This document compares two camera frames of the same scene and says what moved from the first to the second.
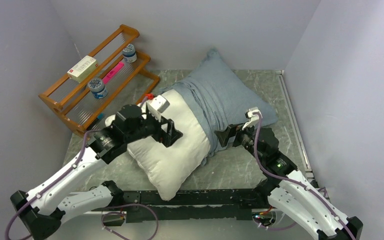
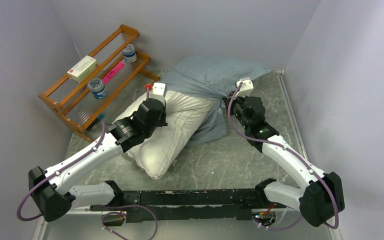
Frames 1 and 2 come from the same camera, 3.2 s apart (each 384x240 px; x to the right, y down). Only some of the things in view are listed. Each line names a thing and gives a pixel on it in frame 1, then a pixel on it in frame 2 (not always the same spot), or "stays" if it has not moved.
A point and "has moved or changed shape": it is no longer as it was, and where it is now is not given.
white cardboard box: [82, 69] stays
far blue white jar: [129, 53] stays
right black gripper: [231, 130] to [236, 99]
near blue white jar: [96, 86] stays
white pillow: [169, 169] has moved or changed shape
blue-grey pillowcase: [222, 96] has moved or changed shape
